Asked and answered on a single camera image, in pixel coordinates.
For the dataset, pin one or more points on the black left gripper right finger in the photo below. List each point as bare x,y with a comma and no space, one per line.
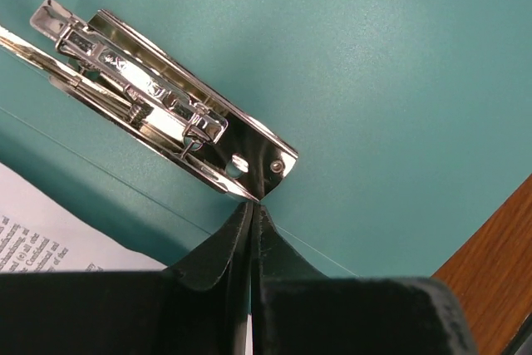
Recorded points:
298,310

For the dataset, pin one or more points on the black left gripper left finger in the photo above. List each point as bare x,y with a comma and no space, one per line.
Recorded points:
197,306

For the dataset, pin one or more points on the printed white paper sheet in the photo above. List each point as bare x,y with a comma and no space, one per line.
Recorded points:
38,235

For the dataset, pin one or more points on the green file folder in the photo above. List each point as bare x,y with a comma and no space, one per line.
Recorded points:
412,118

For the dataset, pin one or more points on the metal folder clip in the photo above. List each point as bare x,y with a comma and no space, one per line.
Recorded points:
123,76

